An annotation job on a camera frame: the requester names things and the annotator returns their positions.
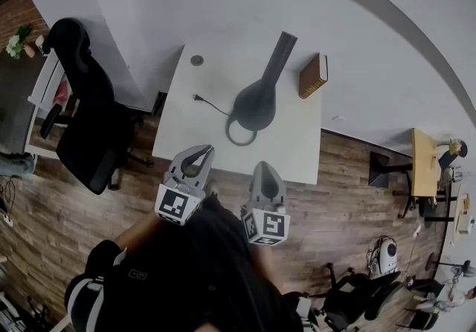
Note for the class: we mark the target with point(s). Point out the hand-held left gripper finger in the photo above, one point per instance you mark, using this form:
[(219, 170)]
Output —
[(206, 168), (186, 157)]

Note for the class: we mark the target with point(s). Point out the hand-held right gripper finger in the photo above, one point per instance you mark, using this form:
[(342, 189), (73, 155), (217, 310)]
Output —
[(257, 189), (280, 193)]

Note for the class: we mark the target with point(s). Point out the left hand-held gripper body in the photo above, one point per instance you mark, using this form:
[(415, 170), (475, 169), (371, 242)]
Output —
[(175, 204)]

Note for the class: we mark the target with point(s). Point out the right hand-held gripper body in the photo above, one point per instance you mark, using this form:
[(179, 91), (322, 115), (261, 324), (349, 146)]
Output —
[(271, 226)]

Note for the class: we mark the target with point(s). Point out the grey hair dryer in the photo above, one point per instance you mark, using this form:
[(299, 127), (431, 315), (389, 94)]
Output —
[(256, 107)]

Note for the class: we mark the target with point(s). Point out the person's right forearm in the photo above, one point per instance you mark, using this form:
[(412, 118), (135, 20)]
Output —
[(266, 260)]

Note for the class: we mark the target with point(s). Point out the person's left forearm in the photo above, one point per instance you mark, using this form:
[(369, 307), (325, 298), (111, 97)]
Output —
[(137, 230)]

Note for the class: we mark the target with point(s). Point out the white desk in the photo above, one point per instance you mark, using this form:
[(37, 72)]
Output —
[(193, 129)]

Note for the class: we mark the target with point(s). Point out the small dark round disc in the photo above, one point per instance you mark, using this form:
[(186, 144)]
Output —
[(197, 60)]

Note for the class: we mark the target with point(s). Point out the person's grey shoe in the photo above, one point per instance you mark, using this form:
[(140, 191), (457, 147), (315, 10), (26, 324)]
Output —
[(212, 187)]

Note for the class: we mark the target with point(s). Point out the person's black shirt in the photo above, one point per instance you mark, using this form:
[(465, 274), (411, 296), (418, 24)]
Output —
[(186, 278)]

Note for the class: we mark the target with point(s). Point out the black swivel chair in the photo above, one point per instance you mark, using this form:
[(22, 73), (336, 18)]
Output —
[(357, 289)]

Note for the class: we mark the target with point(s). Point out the black office chair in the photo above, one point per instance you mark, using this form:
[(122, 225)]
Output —
[(89, 107)]

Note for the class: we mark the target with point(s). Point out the white round robot device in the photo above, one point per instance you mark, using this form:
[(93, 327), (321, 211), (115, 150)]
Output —
[(388, 250)]

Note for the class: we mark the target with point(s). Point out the brown hardcover book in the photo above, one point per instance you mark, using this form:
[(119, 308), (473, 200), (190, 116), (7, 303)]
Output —
[(312, 77)]

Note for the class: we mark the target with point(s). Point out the pink bag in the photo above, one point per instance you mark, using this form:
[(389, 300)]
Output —
[(61, 92)]

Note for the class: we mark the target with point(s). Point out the yellow table with black base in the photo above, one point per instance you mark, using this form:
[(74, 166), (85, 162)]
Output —
[(425, 163)]

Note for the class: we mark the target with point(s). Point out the white power strip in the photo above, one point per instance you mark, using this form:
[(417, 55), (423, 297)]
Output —
[(5, 219)]

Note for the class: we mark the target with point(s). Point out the yellow flower arrangement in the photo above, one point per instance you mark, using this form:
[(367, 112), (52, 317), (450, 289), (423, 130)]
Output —
[(454, 144)]

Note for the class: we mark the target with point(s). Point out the white round table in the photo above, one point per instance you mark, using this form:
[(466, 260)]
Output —
[(463, 226)]

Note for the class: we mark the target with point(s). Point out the small white cup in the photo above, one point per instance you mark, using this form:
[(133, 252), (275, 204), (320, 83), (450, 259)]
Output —
[(39, 40)]

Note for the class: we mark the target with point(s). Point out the white flowers in pink vase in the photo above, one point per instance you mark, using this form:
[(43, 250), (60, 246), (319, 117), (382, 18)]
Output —
[(16, 44)]

